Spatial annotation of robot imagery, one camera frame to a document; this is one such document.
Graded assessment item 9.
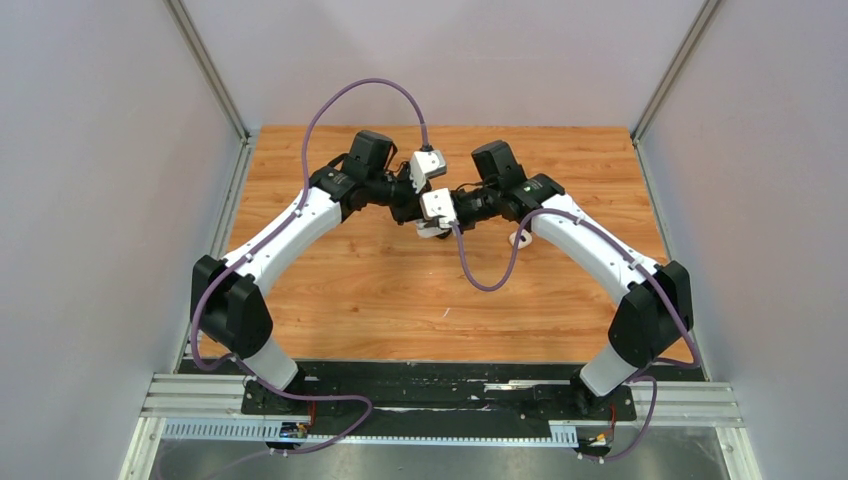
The white oval charging case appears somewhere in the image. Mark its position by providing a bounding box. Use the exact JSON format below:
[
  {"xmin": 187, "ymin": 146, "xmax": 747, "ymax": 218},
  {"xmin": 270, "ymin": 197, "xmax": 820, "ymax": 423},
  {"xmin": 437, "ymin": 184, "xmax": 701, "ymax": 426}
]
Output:
[{"xmin": 415, "ymin": 221, "xmax": 452, "ymax": 239}]

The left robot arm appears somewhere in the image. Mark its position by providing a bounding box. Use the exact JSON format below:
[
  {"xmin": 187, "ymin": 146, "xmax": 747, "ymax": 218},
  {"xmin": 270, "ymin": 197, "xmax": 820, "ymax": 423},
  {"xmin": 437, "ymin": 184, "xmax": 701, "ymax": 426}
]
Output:
[{"xmin": 190, "ymin": 130, "xmax": 446, "ymax": 413}]

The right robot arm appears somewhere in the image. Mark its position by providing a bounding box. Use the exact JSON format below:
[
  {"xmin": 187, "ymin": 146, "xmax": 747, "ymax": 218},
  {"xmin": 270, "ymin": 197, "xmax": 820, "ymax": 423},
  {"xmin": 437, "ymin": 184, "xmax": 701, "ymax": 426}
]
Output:
[{"xmin": 451, "ymin": 140, "xmax": 701, "ymax": 418}]

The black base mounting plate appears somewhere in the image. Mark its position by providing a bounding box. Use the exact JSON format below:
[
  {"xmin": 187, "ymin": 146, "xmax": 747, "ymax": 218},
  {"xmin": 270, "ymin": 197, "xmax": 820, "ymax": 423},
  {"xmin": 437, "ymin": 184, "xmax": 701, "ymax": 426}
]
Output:
[{"xmin": 177, "ymin": 357, "xmax": 707, "ymax": 440}]

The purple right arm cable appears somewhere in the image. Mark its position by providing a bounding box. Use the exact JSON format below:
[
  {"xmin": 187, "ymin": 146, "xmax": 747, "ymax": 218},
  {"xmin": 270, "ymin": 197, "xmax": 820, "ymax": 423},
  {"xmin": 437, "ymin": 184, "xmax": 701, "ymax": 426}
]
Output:
[{"xmin": 451, "ymin": 208, "xmax": 702, "ymax": 464}]

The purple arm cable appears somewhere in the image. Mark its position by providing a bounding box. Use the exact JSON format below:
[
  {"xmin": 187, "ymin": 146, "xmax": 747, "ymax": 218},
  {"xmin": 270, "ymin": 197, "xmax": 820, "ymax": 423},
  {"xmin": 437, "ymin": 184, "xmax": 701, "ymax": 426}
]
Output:
[
  {"xmin": 190, "ymin": 78, "xmax": 433, "ymax": 457},
  {"xmin": 451, "ymin": 208, "xmax": 702, "ymax": 464}
]

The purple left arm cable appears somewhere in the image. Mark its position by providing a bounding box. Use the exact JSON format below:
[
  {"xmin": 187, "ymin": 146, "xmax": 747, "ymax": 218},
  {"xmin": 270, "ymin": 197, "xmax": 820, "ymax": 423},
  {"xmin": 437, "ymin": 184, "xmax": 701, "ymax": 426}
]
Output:
[{"xmin": 190, "ymin": 78, "xmax": 433, "ymax": 457}]

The aluminium frame rail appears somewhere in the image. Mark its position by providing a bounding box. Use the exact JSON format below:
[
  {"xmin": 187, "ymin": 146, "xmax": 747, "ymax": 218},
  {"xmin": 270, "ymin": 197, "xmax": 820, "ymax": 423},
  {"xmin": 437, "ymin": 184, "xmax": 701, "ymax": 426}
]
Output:
[{"xmin": 121, "ymin": 374, "xmax": 761, "ymax": 479}]

